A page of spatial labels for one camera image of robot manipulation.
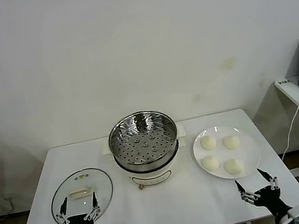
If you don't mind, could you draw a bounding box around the white printed label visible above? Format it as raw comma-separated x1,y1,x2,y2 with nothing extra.
277,78,293,87

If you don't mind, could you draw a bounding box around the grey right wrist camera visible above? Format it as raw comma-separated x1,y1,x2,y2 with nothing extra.
286,205,299,224

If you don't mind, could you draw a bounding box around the white round plate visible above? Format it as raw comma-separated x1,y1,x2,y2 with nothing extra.
189,118,265,186

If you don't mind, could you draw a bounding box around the white steamed baozi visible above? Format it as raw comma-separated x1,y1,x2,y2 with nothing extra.
223,157,247,177
222,133,242,151
200,154,221,172
199,134,219,151

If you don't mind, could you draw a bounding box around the stainless steel steamer basket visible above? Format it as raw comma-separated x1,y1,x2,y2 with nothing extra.
103,105,183,177

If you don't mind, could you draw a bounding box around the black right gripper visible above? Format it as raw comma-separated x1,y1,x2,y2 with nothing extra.
233,165,292,223

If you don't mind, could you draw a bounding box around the round glass pot lid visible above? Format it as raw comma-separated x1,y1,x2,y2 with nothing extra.
45,163,119,224

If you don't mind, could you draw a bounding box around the cream electric cooking pot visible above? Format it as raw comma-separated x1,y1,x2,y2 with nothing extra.
99,122,196,197

